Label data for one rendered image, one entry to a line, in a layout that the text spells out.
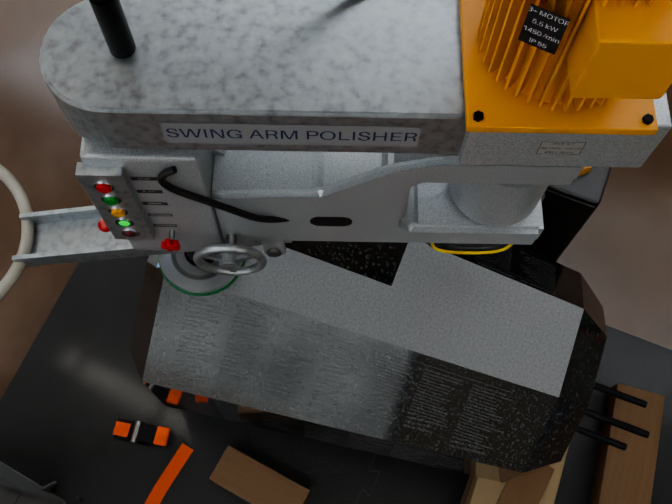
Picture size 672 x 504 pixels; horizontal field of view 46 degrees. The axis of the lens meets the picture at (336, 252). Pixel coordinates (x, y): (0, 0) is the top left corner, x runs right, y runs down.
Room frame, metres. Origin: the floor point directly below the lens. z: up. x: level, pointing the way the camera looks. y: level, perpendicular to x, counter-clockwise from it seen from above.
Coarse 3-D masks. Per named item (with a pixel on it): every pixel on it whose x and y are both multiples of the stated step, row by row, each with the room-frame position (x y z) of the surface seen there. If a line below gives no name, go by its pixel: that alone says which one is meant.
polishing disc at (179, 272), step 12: (168, 264) 0.70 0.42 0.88; (180, 264) 0.70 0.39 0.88; (216, 264) 0.70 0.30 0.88; (168, 276) 0.66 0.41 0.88; (180, 276) 0.67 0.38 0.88; (192, 276) 0.67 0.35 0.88; (204, 276) 0.67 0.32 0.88; (216, 276) 0.67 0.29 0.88; (228, 276) 0.67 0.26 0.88; (180, 288) 0.64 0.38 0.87; (192, 288) 0.64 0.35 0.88; (204, 288) 0.64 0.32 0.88; (216, 288) 0.64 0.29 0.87
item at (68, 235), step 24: (24, 216) 0.77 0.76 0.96; (48, 216) 0.77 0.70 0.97; (72, 216) 0.78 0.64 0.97; (96, 216) 0.78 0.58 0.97; (48, 240) 0.73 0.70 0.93; (72, 240) 0.72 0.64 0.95; (96, 240) 0.72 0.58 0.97; (120, 240) 0.71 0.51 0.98; (240, 240) 0.68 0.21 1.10; (48, 264) 0.66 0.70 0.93
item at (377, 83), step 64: (128, 0) 0.83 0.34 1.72; (192, 0) 0.83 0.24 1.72; (256, 0) 0.83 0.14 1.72; (320, 0) 0.84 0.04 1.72; (384, 0) 0.84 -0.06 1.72; (448, 0) 0.85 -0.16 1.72; (64, 64) 0.70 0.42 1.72; (128, 64) 0.71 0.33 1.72; (192, 64) 0.71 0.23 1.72; (256, 64) 0.71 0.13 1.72; (320, 64) 0.72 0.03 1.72; (384, 64) 0.72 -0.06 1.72; (448, 64) 0.73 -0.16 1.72; (128, 128) 0.62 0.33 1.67; (192, 128) 0.62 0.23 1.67; (256, 128) 0.63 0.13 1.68; (320, 128) 0.63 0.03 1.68; (384, 128) 0.63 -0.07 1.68; (448, 128) 0.64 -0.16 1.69
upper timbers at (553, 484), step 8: (560, 464) 0.33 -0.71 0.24; (560, 472) 0.30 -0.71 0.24; (480, 480) 0.27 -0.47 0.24; (488, 480) 0.27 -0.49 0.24; (552, 480) 0.28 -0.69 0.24; (472, 488) 0.25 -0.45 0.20; (480, 488) 0.25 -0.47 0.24; (488, 488) 0.25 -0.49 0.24; (496, 488) 0.25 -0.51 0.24; (552, 488) 0.26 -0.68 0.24; (472, 496) 0.22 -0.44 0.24; (480, 496) 0.22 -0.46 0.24; (488, 496) 0.22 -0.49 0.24; (496, 496) 0.23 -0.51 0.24; (544, 496) 0.23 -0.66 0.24; (552, 496) 0.23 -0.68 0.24
